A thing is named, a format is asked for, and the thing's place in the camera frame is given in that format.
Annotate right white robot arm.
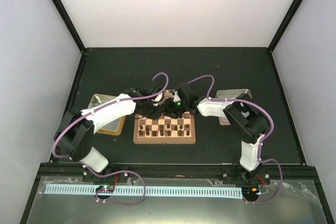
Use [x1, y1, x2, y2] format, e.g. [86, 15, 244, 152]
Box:
[162, 83, 274, 184]

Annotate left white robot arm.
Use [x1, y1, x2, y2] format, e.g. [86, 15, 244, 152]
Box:
[52, 81, 168, 182]

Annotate wooden chess board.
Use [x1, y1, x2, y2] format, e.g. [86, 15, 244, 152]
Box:
[133, 112, 196, 144]

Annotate small circuit board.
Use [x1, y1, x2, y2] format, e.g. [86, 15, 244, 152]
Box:
[96, 185, 115, 194]

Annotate gold rimmed metal tray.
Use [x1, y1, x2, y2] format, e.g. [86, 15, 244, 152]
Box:
[88, 94, 125, 136]

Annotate pink rimmed metal tray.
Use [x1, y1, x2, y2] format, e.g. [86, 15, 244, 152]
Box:
[215, 89, 252, 125]

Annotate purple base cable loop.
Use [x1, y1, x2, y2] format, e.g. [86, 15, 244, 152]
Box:
[94, 170, 146, 206]

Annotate light blue cable duct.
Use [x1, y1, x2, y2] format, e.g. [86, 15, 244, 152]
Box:
[44, 184, 243, 199]

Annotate black rail base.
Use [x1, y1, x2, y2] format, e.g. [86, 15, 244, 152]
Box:
[39, 162, 318, 183]

